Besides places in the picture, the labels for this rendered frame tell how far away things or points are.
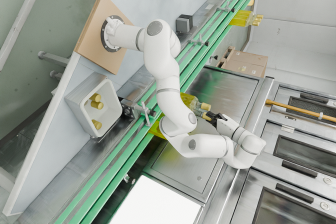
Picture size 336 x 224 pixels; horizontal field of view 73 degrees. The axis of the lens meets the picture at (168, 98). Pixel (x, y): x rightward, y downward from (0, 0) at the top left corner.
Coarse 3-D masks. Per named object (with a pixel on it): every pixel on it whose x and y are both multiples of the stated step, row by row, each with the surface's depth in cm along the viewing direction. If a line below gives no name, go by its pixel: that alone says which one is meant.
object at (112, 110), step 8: (104, 80) 92; (96, 88) 90; (104, 88) 100; (112, 88) 98; (88, 96) 87; (104, 96) 105; (112, 96) 102; (80, 104) 86; (88, 104) 98; (104, 104) 107; (112, 104) 107; (88, 112) 100; (96, 112) 104; (104, 112) 108; (112, 112) 108; (120, 112) 108; (88, 120) 91; (104, 120) 105; (112, 120) 105; (104, 128) 102
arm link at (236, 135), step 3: (237, 129) 104; (240, 129) 104; (243, 129) 104; (237, 132) 103; (240, 132) 103; (234, 135) 104; (237, 135) 103; (234, 138) 104; (237, 138) 103; (234, 141) 106
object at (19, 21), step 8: (24, 0) 121; (32, 0) 121; (24, 8) 119; (16, 16) 120; (24, 16) 120; (16, 24) 118; (16, 32) 118; (8, 40) 117; (8, 48) 117; (0, 56) 116; (0, 64) 116; (64, 72) 96; (24, 160) 92; (0, 168) 99; (0, 176) 94; (8, 176) 94; (16, 176) 91; (0, 184) 93; (8, 184) 91
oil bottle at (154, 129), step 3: (156, 120) 115; (153, 123) 114; (156, 123) 114; (153, 126) 112; (156, 126) 112; (150, 129) 113; (153, 129) 112; (156, 129) 111; (159, 129) 111; (150, 132) 116; (153, 132) 114; (156, 132) 112; (159, 132) 111; (156, 135) 114; (159, 135) 113; (162, 135) 111; (165, 138) 112
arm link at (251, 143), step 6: (246, 132) 102; (240, 138) 102; (246, 138) 93; (252, 138) 92; (258, 138) 94; (240, 144) 103; (246, 144) 93; (252, 144) 91; (258, 144) 91; (264, 144) 98; (246, 150) 93; (252, 150) 92; (258, 150) 93
